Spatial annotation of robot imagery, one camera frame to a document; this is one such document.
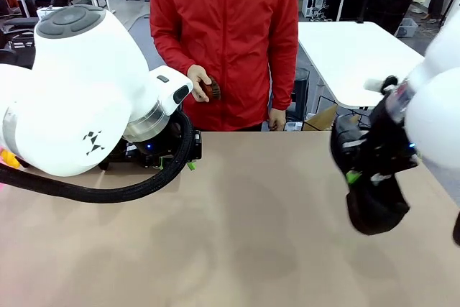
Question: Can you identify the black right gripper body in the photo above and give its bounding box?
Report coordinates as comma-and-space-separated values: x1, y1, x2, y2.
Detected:
358, 83, 420, 183

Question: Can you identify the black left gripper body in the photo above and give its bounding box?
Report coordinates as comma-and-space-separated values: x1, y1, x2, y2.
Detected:
124, 119, 203, 170

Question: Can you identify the black leather shoe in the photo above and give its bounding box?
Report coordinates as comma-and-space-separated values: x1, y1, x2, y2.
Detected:
329, 112, 411, 237

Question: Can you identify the person's right forearm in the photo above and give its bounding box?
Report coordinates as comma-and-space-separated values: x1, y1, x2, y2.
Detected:
150, 28, 198, 76

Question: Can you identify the person's left forearm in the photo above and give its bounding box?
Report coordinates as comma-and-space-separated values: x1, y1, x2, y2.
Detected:
269, 39, 300, 111

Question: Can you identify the person's right hand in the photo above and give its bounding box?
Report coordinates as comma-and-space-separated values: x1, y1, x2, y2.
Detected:
186, 65, 213, 103

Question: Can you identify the person's left hand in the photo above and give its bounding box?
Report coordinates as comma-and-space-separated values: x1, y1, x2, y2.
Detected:
268, 107, 288, 132

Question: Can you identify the brown cardboard box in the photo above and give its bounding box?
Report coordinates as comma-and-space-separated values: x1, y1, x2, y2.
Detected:
304, 104, 340, 132

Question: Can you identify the white table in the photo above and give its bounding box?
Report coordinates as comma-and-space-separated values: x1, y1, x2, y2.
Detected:
297, 21, 427, 111

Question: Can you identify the black plastic stool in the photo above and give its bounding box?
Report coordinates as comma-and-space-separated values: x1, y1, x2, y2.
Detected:
285, 68, 311, 123

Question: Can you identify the grey storage bin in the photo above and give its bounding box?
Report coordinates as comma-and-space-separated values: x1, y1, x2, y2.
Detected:
394, 17, 420, 39

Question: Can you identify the yellow object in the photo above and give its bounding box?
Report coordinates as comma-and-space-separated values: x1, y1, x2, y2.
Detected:
0, 150, 19, 168

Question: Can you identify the person's red jacket torso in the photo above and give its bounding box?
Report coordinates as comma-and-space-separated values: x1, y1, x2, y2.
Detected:
149, 0, 300, 132

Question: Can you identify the white computer case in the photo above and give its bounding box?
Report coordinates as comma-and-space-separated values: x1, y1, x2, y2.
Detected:
303, 0, 326, 19

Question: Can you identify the white air purifier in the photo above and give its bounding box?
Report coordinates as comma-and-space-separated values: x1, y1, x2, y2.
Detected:
37, 6, 69, 22

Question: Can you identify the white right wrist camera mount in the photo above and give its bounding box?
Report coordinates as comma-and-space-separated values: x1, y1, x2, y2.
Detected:
363, 75, 400, 93

